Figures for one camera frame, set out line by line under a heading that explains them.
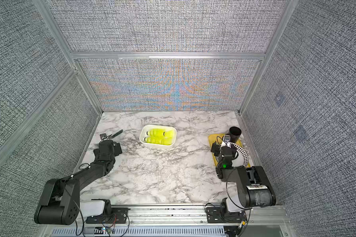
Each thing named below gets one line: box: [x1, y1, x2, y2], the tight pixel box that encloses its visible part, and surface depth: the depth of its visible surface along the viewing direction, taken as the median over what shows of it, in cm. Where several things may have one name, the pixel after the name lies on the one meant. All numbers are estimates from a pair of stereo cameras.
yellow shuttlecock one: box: [147, 128, 174, 140], surface depth 105 cm
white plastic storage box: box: [139, 124, 178, 149], surface depth 103 cm
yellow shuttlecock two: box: [143, 136, 173, 146], surface depth 99 cm
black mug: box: [228, 126, 242, 144], surface depth 99 cm
